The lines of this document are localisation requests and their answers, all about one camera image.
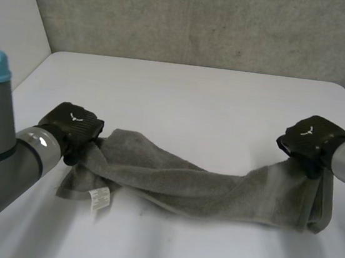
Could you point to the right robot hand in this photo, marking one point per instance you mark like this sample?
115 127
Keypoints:
311 136

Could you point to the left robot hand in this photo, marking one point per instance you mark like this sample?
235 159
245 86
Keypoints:
75 126

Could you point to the grey towel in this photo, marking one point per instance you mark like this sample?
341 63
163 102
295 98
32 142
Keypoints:
184 184

